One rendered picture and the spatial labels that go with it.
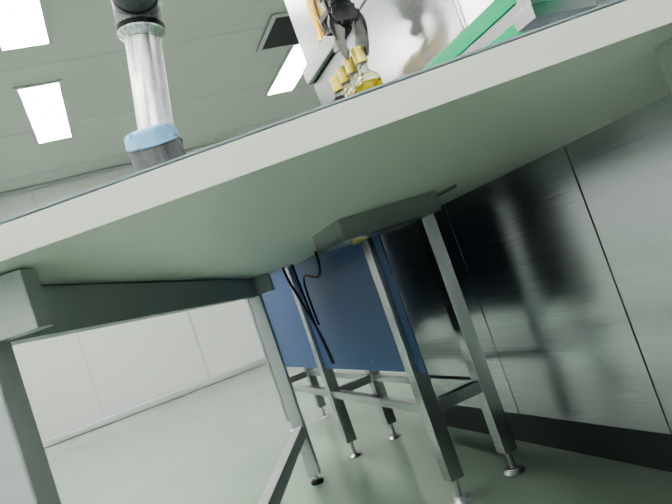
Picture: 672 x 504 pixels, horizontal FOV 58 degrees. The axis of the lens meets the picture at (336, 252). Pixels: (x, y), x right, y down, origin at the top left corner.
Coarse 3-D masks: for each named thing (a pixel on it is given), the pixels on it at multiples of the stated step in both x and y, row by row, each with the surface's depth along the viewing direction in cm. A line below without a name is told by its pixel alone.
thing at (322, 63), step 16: (288, 0) 225; (304, 0) 213; (352, 0) 179; (304, 16) 217; (320, 16) 205; (304, 32) 220; (352, 32) 189; (304, 48) 225; (320, 48) 207; (320, 64) 211; (336, 64) 205; (320, 80) 220; (320, 96) 224
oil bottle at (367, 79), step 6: (366, 72) 155; (372, 72) 156; (360, 78) 155; (366, 78) 155; (372, 78) 155; (378, 78) 156; (360, 84) 156; (366, 84) 154; (372, 84) 155; (378, 84) 155; (360, 90) 157
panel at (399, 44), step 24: (384, 0) 162; (408, 0) 152; (432, 0) 144; (456, 0) 136; (384, 24) 166; (408, 24) 155; (432, 24) 146; (456, 24) 138; (384, 48) 169; (408, 48) 159; (432, 48) 149; (384, 72) 173; (408, 72) 162
